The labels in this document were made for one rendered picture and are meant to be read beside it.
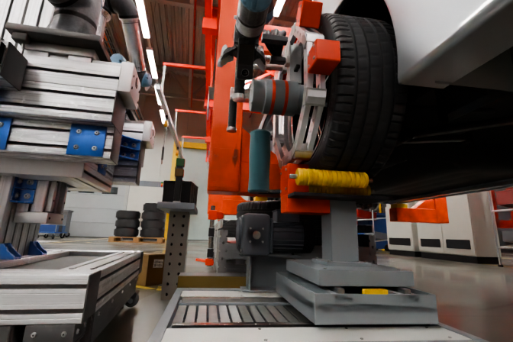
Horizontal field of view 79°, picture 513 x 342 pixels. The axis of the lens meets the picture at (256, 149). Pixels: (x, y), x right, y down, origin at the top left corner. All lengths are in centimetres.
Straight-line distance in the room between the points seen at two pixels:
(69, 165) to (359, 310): 91
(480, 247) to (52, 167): 568
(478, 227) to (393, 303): 500
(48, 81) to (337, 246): 101
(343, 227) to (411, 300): 30
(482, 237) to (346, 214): 491
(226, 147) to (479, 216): 496
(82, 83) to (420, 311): 112
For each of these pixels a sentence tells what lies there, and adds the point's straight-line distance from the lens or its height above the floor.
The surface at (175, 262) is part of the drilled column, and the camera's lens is 171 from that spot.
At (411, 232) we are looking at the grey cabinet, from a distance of 693.
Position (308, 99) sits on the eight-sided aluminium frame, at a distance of 101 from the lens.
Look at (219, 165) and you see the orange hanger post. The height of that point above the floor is 65.
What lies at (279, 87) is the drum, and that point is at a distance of 122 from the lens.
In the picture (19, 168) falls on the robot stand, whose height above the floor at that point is 48.
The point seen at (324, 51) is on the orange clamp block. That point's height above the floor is 84.
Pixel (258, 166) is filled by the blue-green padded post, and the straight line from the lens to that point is 125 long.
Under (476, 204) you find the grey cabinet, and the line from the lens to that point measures 604.
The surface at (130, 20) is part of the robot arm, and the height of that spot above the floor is 132.
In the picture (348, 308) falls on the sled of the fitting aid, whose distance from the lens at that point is 99.
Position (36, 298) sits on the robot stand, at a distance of 80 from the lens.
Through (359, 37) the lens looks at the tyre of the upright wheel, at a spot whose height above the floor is 94.
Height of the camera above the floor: 32
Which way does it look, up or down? 15 degrees up
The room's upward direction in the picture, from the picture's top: 2 degrees clockwise
